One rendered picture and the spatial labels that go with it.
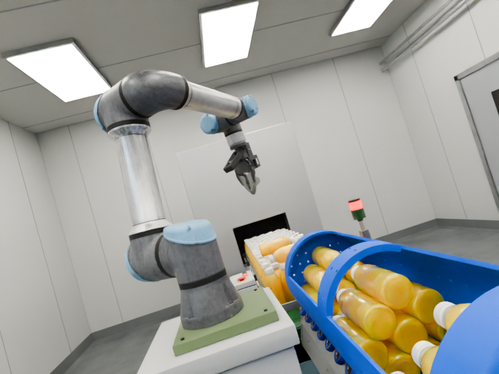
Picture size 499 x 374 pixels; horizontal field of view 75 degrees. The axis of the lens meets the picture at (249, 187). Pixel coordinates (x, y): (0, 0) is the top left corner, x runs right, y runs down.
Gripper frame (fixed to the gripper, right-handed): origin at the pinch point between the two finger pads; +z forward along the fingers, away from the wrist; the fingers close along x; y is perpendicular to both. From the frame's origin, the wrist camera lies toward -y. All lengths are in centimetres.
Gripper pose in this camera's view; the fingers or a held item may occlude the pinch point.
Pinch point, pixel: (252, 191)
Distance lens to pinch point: 131.3
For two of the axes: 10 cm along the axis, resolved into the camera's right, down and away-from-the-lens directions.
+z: 3.5, 9.4, 0.5
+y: 5.7, -2.6, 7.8
